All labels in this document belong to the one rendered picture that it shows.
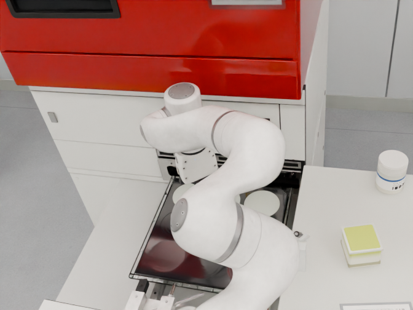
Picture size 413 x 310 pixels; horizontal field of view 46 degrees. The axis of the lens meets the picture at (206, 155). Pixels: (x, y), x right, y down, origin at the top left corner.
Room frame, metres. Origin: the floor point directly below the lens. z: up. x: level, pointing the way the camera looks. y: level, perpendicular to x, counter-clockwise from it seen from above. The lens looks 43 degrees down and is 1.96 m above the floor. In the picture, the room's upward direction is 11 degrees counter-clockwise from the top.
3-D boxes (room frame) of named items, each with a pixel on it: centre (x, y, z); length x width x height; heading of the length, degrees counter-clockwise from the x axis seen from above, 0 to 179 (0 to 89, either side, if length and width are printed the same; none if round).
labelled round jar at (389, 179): (0.83, -0.45, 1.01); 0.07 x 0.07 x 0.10
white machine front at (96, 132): (1.13, 0.10, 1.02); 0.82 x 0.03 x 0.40; 67
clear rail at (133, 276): (0.68, 0.08, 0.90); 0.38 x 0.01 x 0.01; 67
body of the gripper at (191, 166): (0.93, 0.03, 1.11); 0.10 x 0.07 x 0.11; 109
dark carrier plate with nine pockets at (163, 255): (0.85, 0.01, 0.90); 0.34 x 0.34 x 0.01; 67
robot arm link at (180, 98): (0.92, 0.03, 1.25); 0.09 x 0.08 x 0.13; 112
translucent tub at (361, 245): (0.64, -0.31, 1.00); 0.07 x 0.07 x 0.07; 85
